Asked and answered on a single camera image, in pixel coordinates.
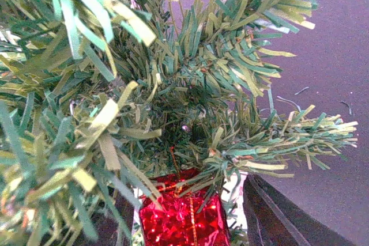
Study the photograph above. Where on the small green christmas tree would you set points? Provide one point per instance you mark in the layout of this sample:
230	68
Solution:
98	97

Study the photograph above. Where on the clear battery box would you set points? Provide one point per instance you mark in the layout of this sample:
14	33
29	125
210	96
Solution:
232	198

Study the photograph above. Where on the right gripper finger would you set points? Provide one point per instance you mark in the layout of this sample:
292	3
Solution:
273	219

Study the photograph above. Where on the red gift box ornament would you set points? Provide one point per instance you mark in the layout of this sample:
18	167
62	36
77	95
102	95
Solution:
191	219

